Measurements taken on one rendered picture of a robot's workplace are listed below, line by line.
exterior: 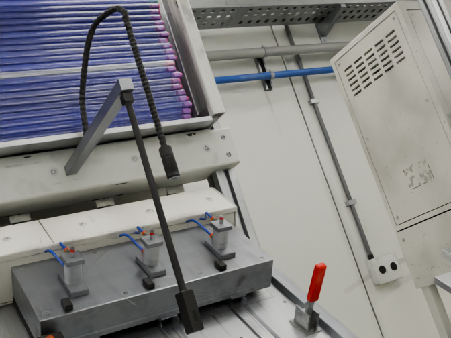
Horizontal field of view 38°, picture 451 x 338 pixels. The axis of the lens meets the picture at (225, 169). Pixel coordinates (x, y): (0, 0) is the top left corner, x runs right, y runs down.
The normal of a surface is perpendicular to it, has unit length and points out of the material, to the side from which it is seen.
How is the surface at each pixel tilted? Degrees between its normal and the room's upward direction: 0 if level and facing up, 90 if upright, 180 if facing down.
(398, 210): 90
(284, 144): 90
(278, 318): 43
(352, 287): 90
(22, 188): 90
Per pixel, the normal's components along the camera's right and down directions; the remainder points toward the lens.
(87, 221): 0.07, -0.92
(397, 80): -0.85, 0.15
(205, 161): 0.42, -0.35
